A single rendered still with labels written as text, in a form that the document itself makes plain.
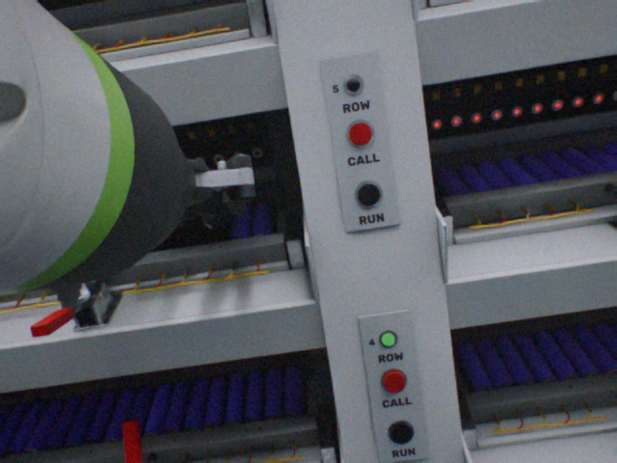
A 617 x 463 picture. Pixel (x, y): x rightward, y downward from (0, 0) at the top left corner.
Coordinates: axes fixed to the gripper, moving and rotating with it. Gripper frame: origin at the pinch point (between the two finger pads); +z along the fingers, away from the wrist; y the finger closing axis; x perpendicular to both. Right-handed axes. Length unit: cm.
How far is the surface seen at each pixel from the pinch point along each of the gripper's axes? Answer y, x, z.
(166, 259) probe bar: 3.6, 3.8, -0.4
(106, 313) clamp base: 8.2, 7.3, -2.5
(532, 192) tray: -27.8, 2.7, 1.3
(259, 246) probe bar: -4.4, 3.8, -0.4
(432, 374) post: -16.5, 15.6, -2.7
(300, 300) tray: -7.3, 8.4, -3.5
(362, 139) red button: -13.5, -2.4, -6.9
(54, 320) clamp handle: 8.6, 6.8, -9.2
